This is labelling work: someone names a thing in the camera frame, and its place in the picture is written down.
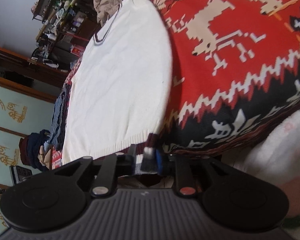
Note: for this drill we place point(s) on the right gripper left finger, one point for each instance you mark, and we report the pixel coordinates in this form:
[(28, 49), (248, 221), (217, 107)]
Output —
[(109, 169)]

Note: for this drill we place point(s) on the folded blue jeans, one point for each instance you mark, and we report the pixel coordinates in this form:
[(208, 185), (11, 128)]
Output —
[(58, 123)]

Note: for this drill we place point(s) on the white knit sweater vest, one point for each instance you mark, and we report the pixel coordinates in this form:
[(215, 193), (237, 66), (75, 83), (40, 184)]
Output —
[(120, 91)]

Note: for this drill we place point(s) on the cardboard box of clothes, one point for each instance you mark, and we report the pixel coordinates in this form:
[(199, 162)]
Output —
[(33, 149)]

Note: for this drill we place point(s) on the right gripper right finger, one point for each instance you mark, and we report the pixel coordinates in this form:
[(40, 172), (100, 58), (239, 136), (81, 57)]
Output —
[(181, 168)]

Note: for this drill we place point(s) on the white fluffy pink-dot garment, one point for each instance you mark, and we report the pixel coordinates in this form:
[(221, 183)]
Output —
[(276, 160)]

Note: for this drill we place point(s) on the red christmas pattern blanket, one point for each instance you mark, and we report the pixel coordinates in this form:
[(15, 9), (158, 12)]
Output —
[(235, 71)]

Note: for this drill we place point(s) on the cluttered dark desk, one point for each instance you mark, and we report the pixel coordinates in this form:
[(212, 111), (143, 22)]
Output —
[(67, 27)]

